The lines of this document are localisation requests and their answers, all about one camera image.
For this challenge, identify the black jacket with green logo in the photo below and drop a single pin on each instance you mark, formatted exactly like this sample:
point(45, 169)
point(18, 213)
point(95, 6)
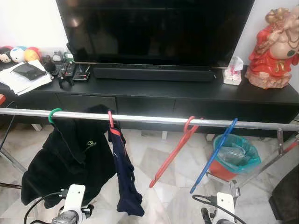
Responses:
point(65, 158)

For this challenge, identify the green plastic hanger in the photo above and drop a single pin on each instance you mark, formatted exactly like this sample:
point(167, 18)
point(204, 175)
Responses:
point(50, 115)

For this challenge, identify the blue plastic hanger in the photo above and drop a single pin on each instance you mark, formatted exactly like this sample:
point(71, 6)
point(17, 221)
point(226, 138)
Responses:
point(219, 145)

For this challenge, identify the red plastic hanger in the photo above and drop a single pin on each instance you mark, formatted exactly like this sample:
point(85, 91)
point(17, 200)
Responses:
point(186, 125)
point(110, 119)

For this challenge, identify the navy blue polo shirt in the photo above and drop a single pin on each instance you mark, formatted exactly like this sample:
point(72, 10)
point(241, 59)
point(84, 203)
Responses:
point(124, 177)

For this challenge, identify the orange bin with teal bag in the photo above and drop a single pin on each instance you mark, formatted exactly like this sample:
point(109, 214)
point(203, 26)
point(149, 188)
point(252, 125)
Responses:
point(224, 170)

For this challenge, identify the black tv console cabinet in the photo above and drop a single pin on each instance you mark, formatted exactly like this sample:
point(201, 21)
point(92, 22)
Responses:
point(187, 93)

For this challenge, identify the black remote control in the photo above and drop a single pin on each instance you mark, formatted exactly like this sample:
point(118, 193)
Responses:
point(67, 69)

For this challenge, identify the stack of white papers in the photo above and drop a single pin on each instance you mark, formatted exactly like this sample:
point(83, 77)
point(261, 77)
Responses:
point(18, 84)

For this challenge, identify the white pink tissue box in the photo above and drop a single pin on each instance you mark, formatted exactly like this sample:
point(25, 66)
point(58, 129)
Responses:
point(232, 74)

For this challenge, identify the black round gadget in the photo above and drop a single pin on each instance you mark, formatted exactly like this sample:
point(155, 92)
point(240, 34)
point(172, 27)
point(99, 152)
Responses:
point(50, 67)

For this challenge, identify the black flat pouch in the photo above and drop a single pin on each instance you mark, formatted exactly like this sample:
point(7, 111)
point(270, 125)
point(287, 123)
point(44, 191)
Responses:
point(29, 71)

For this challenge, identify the black soundbar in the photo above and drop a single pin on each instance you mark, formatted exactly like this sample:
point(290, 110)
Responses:
point(154, 73)

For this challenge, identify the small grey alarm clock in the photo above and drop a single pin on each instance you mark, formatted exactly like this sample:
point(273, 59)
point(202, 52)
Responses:
point(57, 57)

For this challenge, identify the yellow red plush toy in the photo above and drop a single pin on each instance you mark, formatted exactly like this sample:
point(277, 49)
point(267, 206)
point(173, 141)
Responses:
point(32, 55)

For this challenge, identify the white blue plush toy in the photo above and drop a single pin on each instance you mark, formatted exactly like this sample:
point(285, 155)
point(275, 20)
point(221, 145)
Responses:
point(17, 54)

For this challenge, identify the red laughing buddha statue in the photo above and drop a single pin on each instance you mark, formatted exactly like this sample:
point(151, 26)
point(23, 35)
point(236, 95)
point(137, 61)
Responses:
point(271, 56)

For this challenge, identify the black mouse plush toy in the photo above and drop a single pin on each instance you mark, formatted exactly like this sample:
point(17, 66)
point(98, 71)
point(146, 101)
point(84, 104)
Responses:
point(4, 56)

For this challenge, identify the black flat screen television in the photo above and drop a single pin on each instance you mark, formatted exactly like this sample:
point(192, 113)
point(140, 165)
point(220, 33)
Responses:
point(154, 28)

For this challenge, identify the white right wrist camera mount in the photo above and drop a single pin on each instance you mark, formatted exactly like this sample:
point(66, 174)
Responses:
point(226, 205)

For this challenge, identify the silver metal clothes rail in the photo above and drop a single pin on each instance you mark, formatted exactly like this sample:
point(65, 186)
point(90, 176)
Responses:
point(149, 120)

